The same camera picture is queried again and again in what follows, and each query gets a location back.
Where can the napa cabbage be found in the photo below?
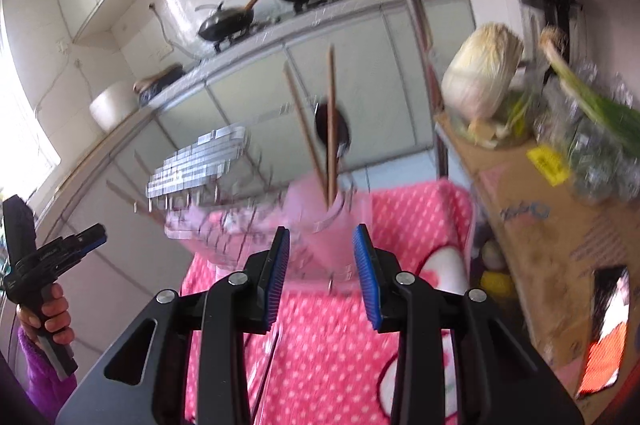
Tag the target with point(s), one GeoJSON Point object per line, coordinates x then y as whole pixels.
{"type": "Point", "coordinates": [480, 75]}

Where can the person's left hand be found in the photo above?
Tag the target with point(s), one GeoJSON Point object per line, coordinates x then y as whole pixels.
{"type": "Point", "coordinates": [52, 315]}

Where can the cardboard box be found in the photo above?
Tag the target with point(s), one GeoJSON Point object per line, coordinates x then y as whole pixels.
{"type": "Point", "coordinates": [525, 230]}

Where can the bagged green vegetables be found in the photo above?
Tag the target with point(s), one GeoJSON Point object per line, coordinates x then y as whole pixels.
{"type": "Point", "coordinates": [595, 165]}

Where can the pink polka dot blanket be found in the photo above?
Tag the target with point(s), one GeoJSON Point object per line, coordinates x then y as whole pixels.
{"type": "Point", "coordinates": [320, 355]}

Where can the black blender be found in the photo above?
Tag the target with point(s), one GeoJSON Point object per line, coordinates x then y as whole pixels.
{"type": "Point", "coordinates": [547, 5]}

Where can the gas stove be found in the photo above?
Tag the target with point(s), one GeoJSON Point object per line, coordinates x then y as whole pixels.
{"type": "Point", "coordinates": [280, 12]}

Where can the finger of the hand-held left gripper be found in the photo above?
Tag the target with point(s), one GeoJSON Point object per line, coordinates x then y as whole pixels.
{"type": "Point", "coordinates": [95, 237]}

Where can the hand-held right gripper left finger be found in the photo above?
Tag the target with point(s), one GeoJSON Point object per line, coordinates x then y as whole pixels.
{"type": "Point", "coordinates": [277, 275]}

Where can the shiny black phone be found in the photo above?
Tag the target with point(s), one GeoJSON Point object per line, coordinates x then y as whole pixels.
{"type": "Point", "coordinates": [605, 335]}

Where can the dark round basket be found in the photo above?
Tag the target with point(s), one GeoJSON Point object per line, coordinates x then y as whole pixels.
{"type": "Point", "coordinates": [159, 82]}

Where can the grey kitchen counter cabinet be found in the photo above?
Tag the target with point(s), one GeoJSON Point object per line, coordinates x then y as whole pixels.
{"type": "Point", "coordinates": [240, 105]}

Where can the green onions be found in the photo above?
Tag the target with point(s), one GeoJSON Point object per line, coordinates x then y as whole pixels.
{"type": "Point", "coordinates": [595, 100]}

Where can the yellow round object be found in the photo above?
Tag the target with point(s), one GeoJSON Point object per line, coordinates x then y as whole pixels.
{"type": "Point", "coordinates": [495, 285]}

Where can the white rice cooker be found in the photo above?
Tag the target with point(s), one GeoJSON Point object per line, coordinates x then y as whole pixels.
{"type": "Point", "coordinates": [115, 105]}

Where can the pink rack drip tray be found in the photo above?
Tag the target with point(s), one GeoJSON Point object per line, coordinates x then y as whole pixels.
{"type": "Point", "coordinates": [235, 255]}

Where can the black lidded wok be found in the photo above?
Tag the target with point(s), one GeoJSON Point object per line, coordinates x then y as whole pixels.
{"type": "Point", "coordinates": [225, 22]}

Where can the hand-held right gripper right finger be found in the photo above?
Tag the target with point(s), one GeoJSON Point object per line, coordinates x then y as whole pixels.
{"type": "Point", "coordinates": [365, 277]}

